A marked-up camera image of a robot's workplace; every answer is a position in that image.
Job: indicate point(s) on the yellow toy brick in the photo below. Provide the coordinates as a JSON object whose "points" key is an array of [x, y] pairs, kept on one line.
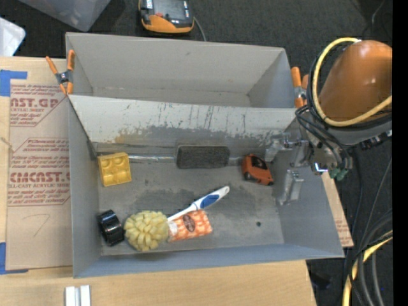
{"points": [[114, 169]]}

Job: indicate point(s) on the black tape roll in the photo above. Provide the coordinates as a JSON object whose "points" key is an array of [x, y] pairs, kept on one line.
{"points": [[110, 228]]}

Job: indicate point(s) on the dark grey sponge block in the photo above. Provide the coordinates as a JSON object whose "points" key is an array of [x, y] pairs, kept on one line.
{"points": [[202, 157]]}

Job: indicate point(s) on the orange and white packet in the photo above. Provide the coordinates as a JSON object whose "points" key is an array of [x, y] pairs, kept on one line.
{"points": [[191, 225]]}

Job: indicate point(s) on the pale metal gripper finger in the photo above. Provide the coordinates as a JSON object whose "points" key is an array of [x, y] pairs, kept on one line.
{"points": [[289, 188], [273, 150]]}

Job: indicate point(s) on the orange toy car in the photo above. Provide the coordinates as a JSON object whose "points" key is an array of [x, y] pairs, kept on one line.
{"points": [[255, 170]]}

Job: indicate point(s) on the grey metal bin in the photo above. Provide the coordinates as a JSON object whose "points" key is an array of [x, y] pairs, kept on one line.
{"points": [[191, 129]]}

